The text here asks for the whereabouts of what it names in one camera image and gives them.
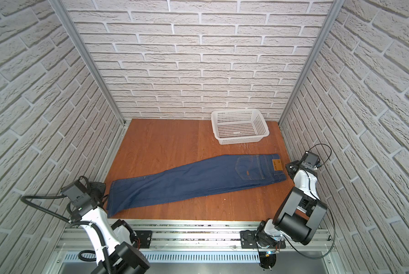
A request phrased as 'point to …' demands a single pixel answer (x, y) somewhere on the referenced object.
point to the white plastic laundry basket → (239, 126)
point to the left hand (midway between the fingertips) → (98, 182)
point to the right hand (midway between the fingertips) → (292, 166)
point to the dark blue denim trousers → (188, 182)
